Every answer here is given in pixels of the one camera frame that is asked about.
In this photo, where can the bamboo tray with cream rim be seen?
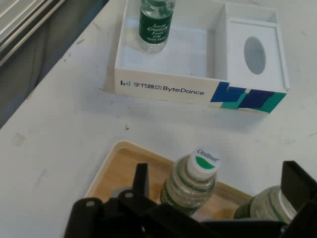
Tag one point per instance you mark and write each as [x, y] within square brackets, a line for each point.
[116, 173]

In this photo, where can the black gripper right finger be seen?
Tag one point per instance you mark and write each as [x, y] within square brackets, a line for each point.
[297, 183]

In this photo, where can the white blue ByteDance cardboard box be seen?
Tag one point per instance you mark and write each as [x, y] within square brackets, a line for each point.
[173, 91]

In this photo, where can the green label water bottle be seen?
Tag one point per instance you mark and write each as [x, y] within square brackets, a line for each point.
[154, 27]
[260, 205]
[190, 188]

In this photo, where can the white insert with oval hole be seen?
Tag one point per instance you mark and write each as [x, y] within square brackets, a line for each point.
[237, 62]

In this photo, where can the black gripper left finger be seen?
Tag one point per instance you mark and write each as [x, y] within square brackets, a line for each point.
[140, 178]

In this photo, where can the silver metal window rail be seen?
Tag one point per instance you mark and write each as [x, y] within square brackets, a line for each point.
[15, 24]

